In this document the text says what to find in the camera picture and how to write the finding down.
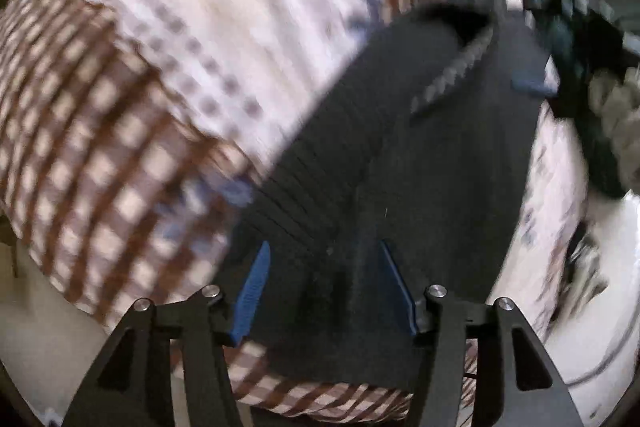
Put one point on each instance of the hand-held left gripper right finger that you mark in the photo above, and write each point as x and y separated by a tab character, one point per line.
397	289

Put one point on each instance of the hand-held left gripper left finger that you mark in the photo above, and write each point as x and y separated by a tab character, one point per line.
252	292

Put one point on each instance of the black striped sweater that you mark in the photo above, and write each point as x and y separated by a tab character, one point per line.
425	167

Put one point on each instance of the floral checked bedspread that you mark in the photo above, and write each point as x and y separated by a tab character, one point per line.
175	57

